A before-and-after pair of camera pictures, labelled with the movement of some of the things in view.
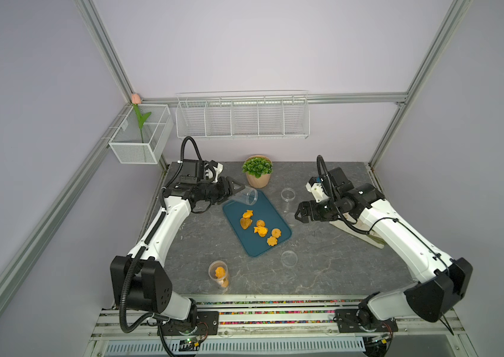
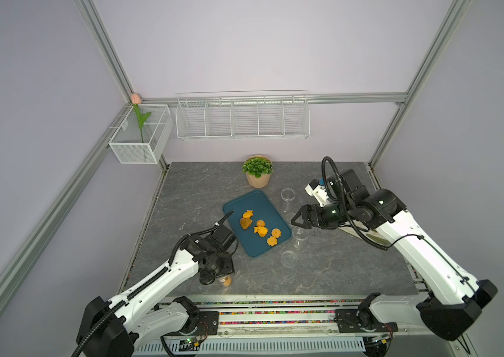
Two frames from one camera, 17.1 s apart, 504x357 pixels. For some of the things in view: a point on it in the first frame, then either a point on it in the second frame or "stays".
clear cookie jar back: x=246 y=195 → x=299 y=234
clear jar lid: x=289 y=258 stays
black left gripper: x=224 y=191 → x=228 y=268
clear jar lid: x=291 y=219 stays
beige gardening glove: x=369 y=238 stays
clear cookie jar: x=288 y=194 stays
